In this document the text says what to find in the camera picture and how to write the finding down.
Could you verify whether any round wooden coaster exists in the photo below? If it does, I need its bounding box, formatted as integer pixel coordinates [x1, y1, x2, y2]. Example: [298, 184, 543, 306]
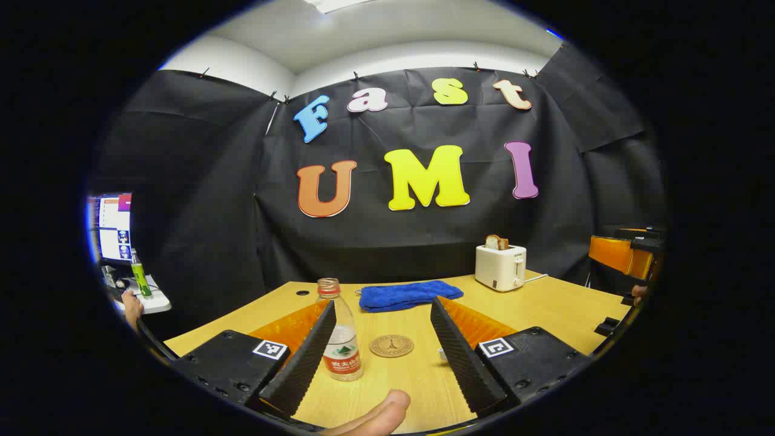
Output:
[369, 334, 415, 358]

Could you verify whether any white toaster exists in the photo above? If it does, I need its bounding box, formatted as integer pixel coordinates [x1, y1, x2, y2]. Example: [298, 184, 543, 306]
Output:
[475, 244, 527, 292]

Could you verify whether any blue folded towel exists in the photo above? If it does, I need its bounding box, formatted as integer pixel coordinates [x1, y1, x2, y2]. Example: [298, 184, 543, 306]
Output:
[359, 280, 464, 313]

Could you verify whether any green drink bottle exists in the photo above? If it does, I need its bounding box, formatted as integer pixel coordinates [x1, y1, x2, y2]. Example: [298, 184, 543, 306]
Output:
[131, 248, 153, 299]

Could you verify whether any computer monitor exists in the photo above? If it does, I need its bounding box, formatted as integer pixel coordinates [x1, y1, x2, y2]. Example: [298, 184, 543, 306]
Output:
[88, 193, 133, 267]

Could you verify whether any white side table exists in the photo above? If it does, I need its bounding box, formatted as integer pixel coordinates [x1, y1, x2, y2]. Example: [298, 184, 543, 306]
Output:
[106, 274, 173, 315]

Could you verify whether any ceiling light panel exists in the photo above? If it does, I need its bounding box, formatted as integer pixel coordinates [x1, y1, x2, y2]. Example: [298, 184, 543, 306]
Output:
[306, 0, 373, 14]

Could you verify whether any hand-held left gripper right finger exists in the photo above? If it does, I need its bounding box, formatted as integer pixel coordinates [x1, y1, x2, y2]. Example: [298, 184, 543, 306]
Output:
[430, 296, 592, 420]

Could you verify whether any clear plastic water bottle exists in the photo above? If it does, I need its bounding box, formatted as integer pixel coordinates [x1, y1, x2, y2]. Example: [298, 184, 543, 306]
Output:
[316, 278, 364, 382]

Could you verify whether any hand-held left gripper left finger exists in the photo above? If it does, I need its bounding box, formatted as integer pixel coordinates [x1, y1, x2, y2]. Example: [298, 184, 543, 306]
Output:
[174, 299, 337, 420]

